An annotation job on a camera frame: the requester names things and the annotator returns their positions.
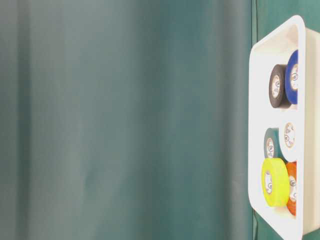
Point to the teal tape roll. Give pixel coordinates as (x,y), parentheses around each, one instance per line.
(271,144)

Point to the black tape roll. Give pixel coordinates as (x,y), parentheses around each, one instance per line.
(276,89)

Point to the yellow tape roll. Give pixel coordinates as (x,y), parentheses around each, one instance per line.
(275,182)

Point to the white tape roll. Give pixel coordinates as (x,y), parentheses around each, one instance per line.
(287,135)

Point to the red tape roll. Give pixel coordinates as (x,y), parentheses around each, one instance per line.
(292,174)

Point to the blue tape roll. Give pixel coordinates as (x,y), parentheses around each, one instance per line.
(292,78)

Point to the white plastic tray case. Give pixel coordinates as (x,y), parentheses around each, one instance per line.
(276,48)

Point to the green table cloth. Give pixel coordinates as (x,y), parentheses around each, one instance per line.
(128,119)

